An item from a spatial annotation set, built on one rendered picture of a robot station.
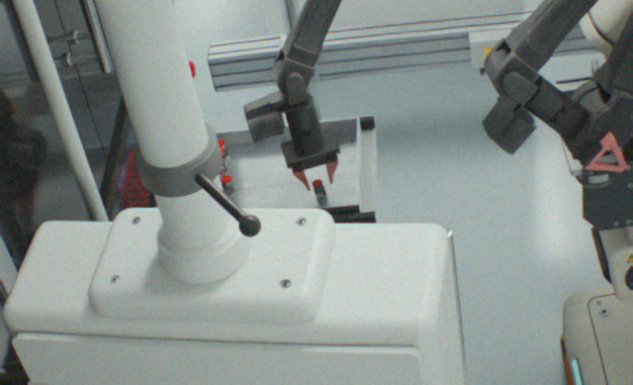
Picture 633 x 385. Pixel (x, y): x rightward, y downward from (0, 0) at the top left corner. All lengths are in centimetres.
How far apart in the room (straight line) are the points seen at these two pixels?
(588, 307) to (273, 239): 172
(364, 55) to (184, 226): 219
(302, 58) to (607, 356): 109
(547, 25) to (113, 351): 85
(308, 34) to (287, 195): 38
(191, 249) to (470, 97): 281
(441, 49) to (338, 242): 210
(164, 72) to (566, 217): 254
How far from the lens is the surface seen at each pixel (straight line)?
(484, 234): 357
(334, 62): 345
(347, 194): 243
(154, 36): 114
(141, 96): 118
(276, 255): 132
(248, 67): 347
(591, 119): 194
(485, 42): 336
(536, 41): 187
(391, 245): 136
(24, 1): 156
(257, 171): 253
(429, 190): 373
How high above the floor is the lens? 250
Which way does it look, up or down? 40 degrees down
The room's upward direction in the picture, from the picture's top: 12 degrees counter-clockwise
